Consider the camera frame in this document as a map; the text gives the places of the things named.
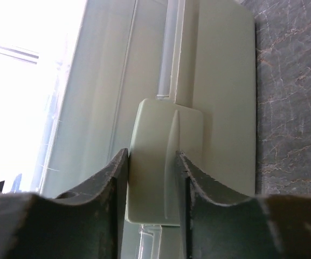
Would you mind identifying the green plastic tool box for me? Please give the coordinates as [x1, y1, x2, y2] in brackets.
[29, 1, 255, 258]

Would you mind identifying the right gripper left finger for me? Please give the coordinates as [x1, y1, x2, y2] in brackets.
[0, 148, 128, 258]

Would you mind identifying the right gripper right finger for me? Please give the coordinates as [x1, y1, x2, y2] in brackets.
[175, 151, 311, 258]

